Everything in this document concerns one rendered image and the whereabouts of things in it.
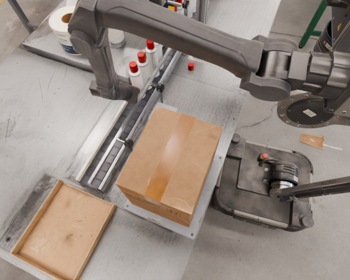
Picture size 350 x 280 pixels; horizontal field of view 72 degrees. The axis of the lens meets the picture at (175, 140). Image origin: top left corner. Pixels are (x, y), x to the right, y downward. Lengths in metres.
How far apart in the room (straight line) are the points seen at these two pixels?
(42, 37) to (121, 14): 1.21
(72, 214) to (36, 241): 0.15
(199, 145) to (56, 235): 0.65
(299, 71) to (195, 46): 0.19
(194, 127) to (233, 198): 0.93
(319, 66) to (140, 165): 0.52
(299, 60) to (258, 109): 1.79
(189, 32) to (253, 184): 1.34
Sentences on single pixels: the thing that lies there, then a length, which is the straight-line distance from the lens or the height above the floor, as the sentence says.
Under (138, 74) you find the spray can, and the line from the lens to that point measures 1.05.
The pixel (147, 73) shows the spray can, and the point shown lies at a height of 0.99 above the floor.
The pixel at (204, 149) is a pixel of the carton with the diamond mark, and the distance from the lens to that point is 0.76.
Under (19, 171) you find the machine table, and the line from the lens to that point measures 1.25.
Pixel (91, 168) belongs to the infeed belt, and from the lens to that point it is 1.05.
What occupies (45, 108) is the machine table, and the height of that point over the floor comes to 0.83.
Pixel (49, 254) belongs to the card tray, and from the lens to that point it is 1.09.
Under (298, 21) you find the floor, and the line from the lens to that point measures 3.26.
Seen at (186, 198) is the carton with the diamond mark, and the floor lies 1.12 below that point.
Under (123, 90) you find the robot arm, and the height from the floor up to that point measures 1.08.
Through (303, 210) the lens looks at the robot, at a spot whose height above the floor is 0.28.
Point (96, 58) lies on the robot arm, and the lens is 0.65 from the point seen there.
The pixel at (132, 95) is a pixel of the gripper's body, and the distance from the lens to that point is 1.03.
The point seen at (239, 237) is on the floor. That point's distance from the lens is 1.86.
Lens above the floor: 1.81
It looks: 63 degrees down
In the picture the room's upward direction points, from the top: 3 degrees counter-clockwise
